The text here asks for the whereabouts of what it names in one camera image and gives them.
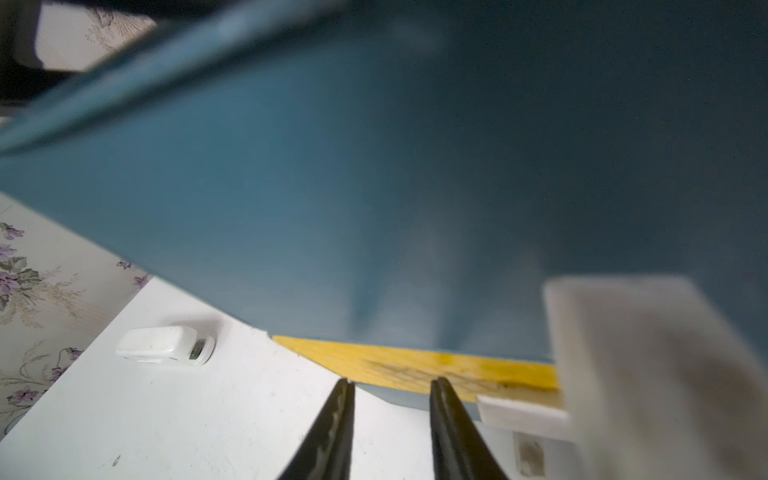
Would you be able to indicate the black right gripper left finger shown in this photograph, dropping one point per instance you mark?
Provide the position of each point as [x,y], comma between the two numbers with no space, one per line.
[326,451]

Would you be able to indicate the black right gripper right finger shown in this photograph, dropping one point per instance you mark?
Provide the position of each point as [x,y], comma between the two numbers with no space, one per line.
[458,449]

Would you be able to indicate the yellow drawer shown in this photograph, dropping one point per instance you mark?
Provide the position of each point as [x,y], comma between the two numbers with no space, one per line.
[516,395]

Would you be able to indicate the white stapler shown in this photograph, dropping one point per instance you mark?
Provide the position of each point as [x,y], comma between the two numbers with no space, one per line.
[171,345]

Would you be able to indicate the teal drawer cabinet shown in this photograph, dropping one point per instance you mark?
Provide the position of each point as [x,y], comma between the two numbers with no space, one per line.
[410,173]

